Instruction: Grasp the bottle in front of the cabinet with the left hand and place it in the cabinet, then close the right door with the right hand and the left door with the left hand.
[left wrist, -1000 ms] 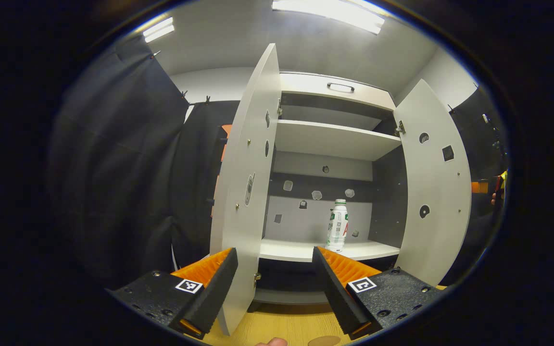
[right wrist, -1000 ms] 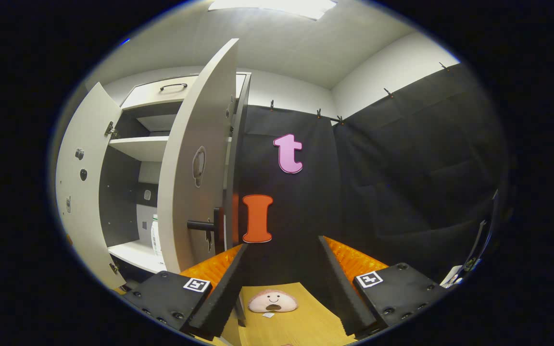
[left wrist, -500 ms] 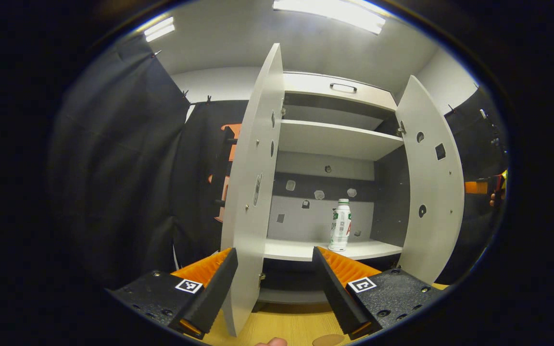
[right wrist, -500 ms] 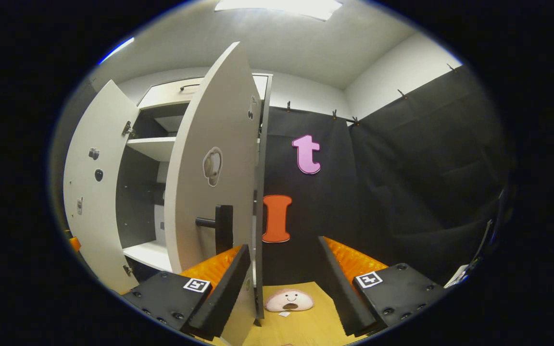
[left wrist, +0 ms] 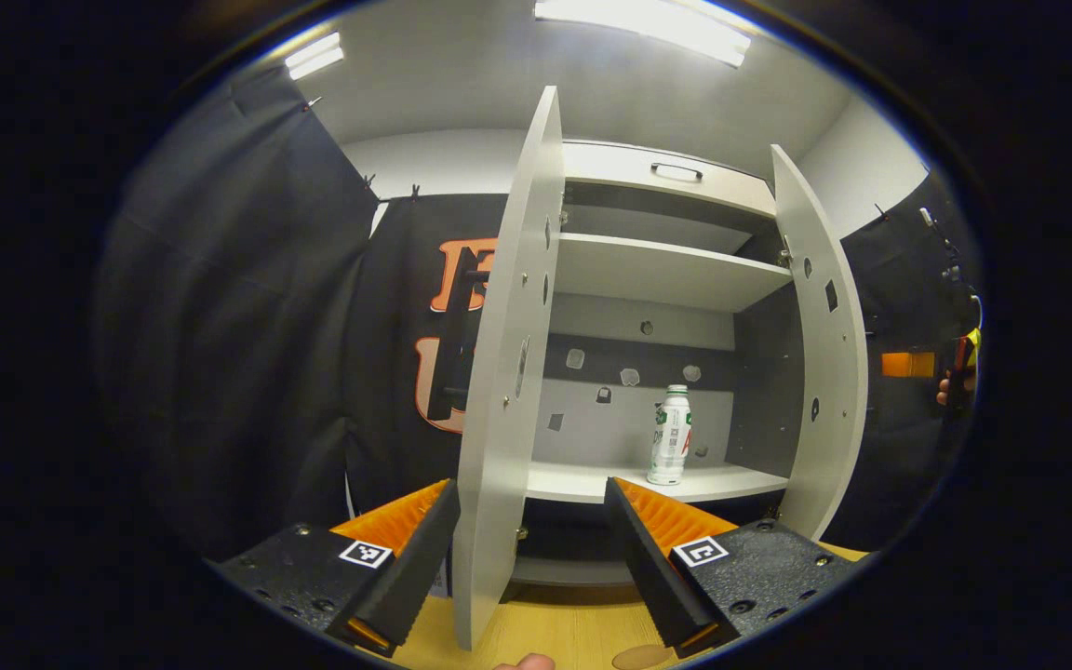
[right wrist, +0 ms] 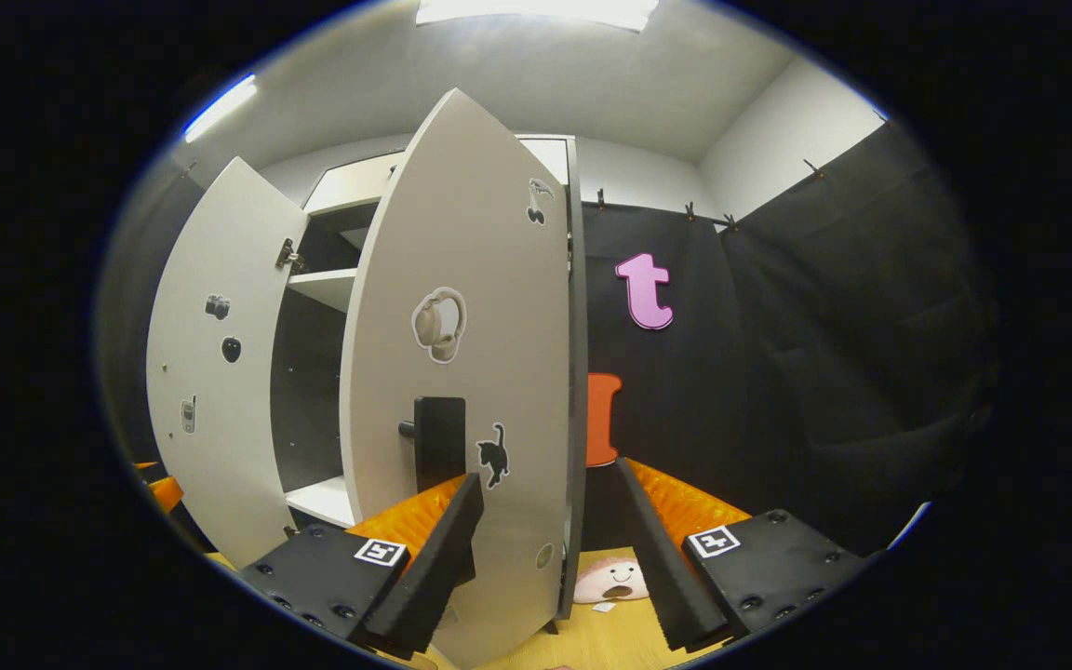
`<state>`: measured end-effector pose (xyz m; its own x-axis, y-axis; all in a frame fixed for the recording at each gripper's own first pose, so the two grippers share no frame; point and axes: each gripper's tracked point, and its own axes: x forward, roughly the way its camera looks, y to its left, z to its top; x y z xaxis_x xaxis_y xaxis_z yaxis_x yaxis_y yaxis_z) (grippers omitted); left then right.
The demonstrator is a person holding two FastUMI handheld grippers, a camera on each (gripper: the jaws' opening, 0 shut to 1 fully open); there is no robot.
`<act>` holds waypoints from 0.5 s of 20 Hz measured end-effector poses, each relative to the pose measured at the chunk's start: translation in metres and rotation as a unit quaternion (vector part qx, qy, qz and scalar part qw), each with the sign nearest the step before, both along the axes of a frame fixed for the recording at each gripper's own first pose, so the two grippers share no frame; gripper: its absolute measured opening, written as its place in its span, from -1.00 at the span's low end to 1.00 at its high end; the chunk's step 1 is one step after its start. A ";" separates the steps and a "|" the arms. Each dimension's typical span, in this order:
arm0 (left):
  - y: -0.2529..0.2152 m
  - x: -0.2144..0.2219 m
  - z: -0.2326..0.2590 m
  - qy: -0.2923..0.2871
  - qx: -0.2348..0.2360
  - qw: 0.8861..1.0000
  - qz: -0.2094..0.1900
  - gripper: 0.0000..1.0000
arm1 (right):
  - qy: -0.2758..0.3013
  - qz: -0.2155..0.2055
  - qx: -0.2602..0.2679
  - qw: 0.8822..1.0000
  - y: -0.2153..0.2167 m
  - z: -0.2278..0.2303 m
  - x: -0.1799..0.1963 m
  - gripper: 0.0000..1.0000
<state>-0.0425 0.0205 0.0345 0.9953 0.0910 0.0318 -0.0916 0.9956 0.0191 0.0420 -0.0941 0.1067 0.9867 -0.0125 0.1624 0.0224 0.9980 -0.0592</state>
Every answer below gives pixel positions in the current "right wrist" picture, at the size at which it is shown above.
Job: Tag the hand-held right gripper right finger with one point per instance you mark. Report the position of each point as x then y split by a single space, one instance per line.
662 563

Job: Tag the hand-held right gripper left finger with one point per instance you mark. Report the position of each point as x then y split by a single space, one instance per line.
438 572

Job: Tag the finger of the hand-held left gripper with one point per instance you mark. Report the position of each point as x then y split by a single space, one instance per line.
167 493

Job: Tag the white cabinet door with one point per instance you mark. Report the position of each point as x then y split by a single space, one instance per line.
220 419
489 279

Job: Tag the pink plush face toy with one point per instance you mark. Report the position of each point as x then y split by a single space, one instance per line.
610 582

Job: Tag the black backdrop cloth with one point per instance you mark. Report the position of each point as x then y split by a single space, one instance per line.
824 372

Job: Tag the white cabinet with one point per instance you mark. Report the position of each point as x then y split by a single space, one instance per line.
331 284

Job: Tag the long ceiling light strip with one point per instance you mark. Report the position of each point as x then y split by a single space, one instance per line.
220 109

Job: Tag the rectangular ceiling light panel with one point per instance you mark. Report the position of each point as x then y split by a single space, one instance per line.
536 11

